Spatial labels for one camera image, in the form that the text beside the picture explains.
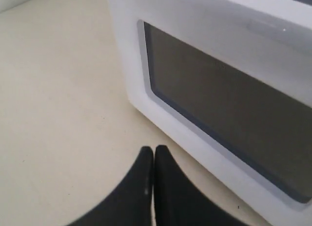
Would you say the white microwave door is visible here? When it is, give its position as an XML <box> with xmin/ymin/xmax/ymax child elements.
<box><xmin>108</xmin><ymin>0</ymin><xmax>312</xmax><ymax>226</ymax></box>

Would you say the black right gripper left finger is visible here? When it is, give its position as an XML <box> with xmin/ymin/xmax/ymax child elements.
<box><xmin>70</xmin><ymin>146</ymin><xmax>154</xmax><ymax>226</ymax></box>

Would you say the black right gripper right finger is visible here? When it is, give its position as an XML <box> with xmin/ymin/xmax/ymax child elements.
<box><xmin>154</xmin><ymin>145</ymin><xmax>244</xmax><ymax>226</ymax></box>

